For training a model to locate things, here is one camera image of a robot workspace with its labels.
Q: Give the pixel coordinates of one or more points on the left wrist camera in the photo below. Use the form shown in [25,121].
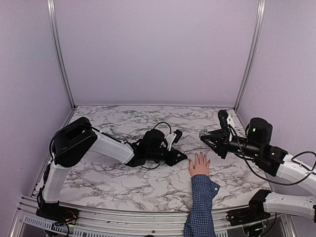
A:
[173,138]

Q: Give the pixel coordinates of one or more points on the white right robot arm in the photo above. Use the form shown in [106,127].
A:
[255,147]

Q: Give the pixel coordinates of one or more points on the aluminium front rail frame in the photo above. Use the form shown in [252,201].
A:
[96,222]

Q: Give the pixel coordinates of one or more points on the aluminium corner post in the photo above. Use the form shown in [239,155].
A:
[252,53]
[58,51]

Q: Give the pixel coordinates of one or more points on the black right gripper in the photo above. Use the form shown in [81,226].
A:
[221,140]

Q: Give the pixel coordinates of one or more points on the person's hand with long nails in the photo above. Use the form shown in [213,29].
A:
[200,166]

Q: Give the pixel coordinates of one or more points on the right aluminium corner post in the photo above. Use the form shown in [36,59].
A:
[252,53]

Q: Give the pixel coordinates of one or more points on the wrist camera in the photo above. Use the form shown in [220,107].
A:
[226,120]
[173,138]

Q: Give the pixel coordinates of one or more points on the left aluminium corner post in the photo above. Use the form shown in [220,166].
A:
[58,51]

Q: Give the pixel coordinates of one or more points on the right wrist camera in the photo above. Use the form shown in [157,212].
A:
[226,120]

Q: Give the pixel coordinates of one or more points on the blue checkered sleeve forearm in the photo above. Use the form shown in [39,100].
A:
[199,222]

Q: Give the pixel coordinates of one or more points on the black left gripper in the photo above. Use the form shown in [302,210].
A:
[174,160]

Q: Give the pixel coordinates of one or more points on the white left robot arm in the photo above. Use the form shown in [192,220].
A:
[71,143]

